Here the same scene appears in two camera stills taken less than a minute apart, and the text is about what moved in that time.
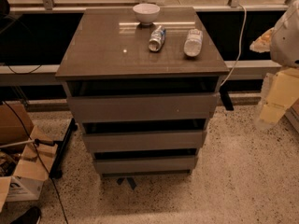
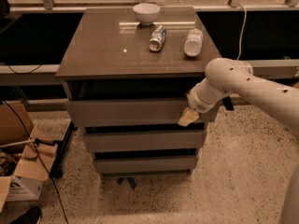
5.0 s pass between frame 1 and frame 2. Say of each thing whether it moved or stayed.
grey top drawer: moved
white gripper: moved
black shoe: stayed
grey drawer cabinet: stayed
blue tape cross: stayed
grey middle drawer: stayed
